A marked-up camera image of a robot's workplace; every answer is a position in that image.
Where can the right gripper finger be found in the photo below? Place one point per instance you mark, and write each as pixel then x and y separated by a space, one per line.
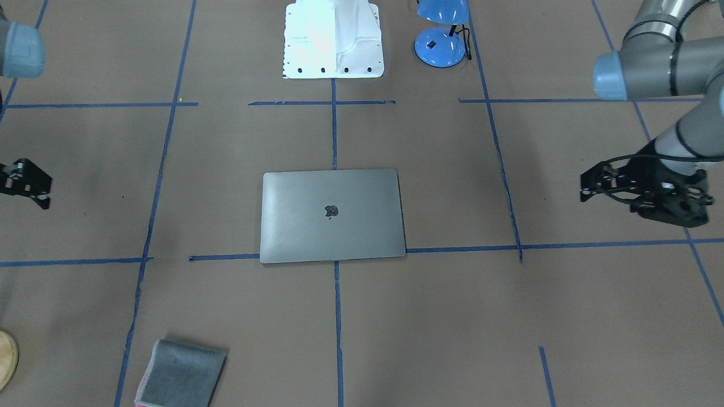
pixel 38 193
pixel 23 174

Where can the grey folded cloth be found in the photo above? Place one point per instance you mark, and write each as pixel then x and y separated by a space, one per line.
pixel 180 374

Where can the wooden round object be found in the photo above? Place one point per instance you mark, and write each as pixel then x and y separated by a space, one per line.
pixel 10 355

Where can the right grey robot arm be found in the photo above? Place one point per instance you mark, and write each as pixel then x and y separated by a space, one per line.
pixel 23 55

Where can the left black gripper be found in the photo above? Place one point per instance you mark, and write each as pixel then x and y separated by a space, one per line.
pixel 642 170

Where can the grey laptop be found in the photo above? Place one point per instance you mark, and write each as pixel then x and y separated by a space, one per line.
pixel 331 215

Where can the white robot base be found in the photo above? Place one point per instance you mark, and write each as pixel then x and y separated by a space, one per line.
pixel 332 39

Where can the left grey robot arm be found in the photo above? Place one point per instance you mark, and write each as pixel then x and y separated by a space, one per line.
pixel 655 60

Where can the blue desk lamp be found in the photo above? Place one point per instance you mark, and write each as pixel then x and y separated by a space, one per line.
pixel 448 43

